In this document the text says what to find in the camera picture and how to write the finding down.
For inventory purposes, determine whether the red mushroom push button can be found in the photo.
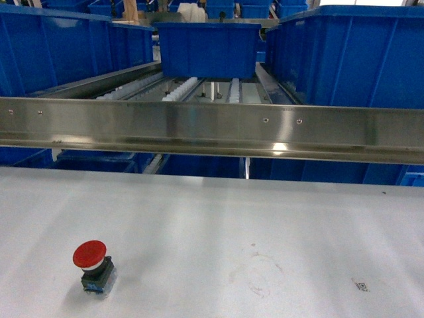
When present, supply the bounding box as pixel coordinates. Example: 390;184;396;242
72;240;117;297

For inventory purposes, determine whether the blue bin centre upper shelf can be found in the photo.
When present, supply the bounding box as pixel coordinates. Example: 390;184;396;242
154;23;261;79

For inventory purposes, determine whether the large blue bin left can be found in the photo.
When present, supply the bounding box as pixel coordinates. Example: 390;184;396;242
1;5;153;97

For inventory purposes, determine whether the large blue bin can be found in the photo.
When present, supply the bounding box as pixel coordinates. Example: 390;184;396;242
1;5;153;97
266;5;423;109

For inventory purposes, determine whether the large blue bin right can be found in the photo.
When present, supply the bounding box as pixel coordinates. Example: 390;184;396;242
266;5;423;109

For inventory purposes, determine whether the steel shelf front rail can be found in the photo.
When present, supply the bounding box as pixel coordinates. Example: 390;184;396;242
1;97;423;165

